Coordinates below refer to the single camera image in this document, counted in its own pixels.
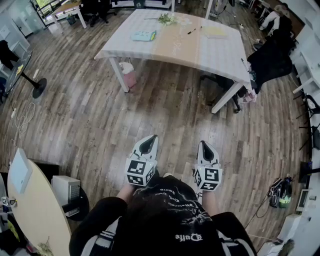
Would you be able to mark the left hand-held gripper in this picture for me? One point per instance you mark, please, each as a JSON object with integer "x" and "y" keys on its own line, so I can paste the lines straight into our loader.
{"x": 136, "y": 172}

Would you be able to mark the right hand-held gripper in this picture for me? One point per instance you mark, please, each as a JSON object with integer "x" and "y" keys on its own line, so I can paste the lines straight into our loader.
{"x": 212, "y": 175}

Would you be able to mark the light blue pencil case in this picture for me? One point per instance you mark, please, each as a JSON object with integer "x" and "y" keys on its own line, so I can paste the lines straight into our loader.
{"x": 143, "y": 35}

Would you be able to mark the black marker pen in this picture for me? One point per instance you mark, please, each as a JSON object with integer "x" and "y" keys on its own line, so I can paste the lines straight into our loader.
{"x": 191, "y": 31}

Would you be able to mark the person's right forearm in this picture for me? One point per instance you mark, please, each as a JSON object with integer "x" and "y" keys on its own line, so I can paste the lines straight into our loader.
{"x": 211, "y": 202}

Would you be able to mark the person's left forearm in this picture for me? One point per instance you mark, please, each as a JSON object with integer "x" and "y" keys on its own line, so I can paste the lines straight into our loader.
{"x": 126, "y": 192}

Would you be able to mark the person's black printed shirt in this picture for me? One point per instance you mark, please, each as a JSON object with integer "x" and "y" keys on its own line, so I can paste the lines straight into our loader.
{"x": 200, "y": 225}

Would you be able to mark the pink paper bag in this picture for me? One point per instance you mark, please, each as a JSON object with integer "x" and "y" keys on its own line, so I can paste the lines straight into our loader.
{"x": 128, "y": 76}

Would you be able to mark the black backpack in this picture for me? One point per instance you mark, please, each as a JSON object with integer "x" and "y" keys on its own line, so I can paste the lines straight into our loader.
{"x": 281, "y": 192}

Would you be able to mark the round black stool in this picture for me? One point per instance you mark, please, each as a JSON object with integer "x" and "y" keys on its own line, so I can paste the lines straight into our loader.
{"x": 83, "y": 207}

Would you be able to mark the white computer case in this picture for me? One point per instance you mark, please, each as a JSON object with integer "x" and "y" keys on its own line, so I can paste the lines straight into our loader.
{"x": 66, "y": 190}

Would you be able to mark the black box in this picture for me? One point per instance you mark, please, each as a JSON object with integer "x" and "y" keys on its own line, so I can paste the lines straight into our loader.
{"x": 47, "y": 170}

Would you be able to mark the checkered flower-print tablecloth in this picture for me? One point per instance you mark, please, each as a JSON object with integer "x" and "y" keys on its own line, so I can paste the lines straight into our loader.
{"x": 175, "y": 45}

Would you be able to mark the black mesh office chair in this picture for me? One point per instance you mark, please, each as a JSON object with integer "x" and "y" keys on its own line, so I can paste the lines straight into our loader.
{"x": 271, "y": 60}

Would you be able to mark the black folding chair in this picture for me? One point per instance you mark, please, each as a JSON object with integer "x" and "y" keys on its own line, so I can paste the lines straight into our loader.
{"x": 313, "y": 105}

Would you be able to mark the beige round table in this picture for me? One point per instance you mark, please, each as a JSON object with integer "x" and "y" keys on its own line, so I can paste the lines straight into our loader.
{"x": 37, "y": 212}

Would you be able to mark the yellow notebook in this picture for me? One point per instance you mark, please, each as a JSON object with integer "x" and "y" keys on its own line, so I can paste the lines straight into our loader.
{"x": 215, "y": 32}

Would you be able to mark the artificial white flower bouquet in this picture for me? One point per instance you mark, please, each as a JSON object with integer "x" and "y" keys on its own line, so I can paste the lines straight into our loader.
{"x": 167, "y": 19}

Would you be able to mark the white power strip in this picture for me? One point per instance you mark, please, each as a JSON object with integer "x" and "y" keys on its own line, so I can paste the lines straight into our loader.
{"x": 36, "y": 74}

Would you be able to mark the black swivel chair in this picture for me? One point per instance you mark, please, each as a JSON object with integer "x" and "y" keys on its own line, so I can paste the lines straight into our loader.
{"x": 98, "y": 12}

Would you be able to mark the dark recycling bin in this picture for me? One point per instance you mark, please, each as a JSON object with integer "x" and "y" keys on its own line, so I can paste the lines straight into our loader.
{"x": 139, "y": 3}

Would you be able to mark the yellow sticky note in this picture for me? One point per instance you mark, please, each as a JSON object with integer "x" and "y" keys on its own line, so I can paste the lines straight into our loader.
{"x": 19, "y": 70}

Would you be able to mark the green waste bin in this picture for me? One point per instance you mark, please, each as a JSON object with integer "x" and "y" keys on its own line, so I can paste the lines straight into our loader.
{"x": 71, "y": 19}

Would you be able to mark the white desk with wooden top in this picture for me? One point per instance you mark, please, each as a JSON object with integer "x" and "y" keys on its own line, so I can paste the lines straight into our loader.
{"x": 66, "y": 10}

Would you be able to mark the black jacket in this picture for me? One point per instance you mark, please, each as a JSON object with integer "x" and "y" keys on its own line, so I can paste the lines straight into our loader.
{"x": 7, "y": 55}

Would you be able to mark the round black pedestal table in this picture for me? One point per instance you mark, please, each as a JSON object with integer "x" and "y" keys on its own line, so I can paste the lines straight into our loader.
{"x": 17, "y": 72}

